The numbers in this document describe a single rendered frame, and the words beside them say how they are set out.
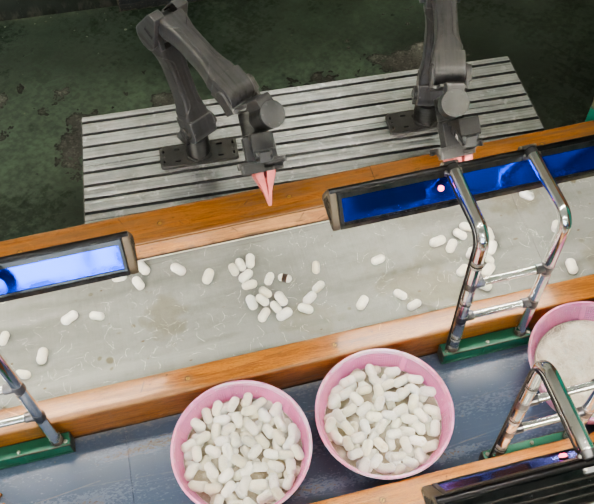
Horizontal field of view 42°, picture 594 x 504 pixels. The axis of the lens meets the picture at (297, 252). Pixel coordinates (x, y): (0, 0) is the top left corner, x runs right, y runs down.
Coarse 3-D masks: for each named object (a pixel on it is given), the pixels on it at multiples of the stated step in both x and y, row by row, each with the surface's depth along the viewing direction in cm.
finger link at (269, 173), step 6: (246, 168) 164; (252, 168) 164; (258, 168) 165; (264, 168) 165; (270, 168) 165; (246, 174) 164; (264, 174) 170; (270, 174) 165; (270, 180) 166; (270, 186) 166; (270, 192) 167; (270, 198) 167; (270, 204) 168
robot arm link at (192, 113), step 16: (160, 48) 173; (160, 64) 180; (176, 64) 178; (176, 80) 180; (192, 80) 182; (176, 96) 184; (192, 96) 184; (176, 112) 188; (192, 112) 186; (208, 112) 188; (192, 128) 187; (208, 128) 190
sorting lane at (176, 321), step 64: (576, 192) 183; (192, 256) 175; (256, 256) 175; (320, 256) 174; (448, 256) 174; (512, 256) 173; (576, 256) 173; (0, 320) 167; (128, 320) 166; (192, 320) 166; (256, 320) 165; (320, 320) 165; (384, 320) 165; (0, 384) 158; (64, 384) 158
